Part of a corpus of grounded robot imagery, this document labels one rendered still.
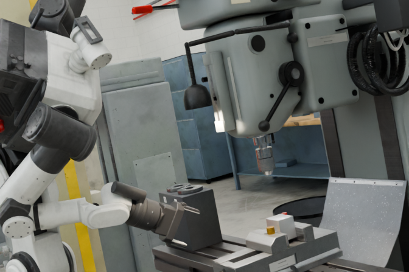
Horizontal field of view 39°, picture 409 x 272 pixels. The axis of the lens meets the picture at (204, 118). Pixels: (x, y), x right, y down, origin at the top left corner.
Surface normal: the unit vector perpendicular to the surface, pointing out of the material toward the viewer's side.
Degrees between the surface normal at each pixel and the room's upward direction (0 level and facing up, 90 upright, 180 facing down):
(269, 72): 90
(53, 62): 57
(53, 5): 62
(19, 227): 126
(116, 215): 119
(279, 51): 90
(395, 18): 90
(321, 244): 90
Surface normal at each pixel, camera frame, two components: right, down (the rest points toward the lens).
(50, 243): 0.77, -0.05
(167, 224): 0.45, 0.14
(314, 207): -0.23, 0.03
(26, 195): 0.27, 0.59
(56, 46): 0.54, -0.62
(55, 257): 0.72, -0.28
